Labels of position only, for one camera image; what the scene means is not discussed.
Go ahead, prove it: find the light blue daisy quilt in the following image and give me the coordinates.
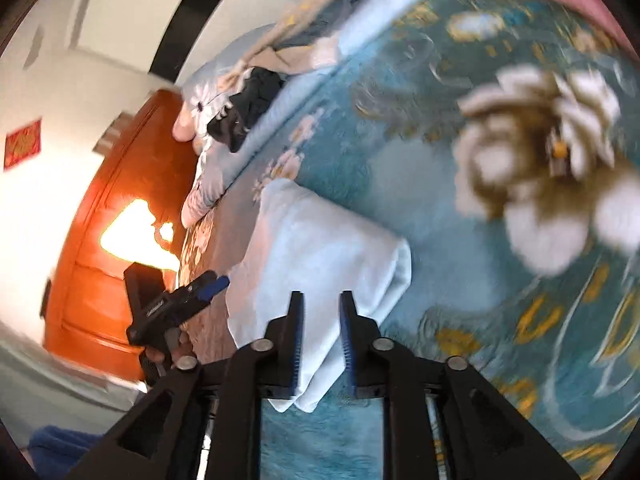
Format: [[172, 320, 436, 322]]
[[172, 0, 451, 228]]

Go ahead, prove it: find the teal floral blanket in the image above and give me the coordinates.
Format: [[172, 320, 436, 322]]
[[177, 0, 640, 480]]

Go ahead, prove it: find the orange wooden headboard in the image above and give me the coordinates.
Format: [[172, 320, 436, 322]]
[[42, 89, 201, 383]]

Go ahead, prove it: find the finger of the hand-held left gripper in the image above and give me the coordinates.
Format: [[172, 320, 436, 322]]
[[187, 287, 223, 313], [186, 270, 231, 295]]

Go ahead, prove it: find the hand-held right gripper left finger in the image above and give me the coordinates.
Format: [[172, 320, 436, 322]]
[[65, 290, 306, 480]]

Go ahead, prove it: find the person's left hand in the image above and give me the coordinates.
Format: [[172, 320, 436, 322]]
[[141, 331, 193, 373]]

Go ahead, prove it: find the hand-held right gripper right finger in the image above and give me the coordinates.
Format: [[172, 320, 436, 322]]
[[340, 290, 583, 480]]

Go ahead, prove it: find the dark garment with white stripes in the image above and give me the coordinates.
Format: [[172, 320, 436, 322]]
[[207, 67, 286, 153]]

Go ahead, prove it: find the dark blue cloth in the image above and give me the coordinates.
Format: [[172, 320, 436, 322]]
[[27, 425, 116, 479]]

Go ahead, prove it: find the red wall decoration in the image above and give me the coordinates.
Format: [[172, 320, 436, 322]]
[[4, 119, 42, 171]]

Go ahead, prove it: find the pink pillow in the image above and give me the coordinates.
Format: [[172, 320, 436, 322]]
[[171, 102, 198, 143]]

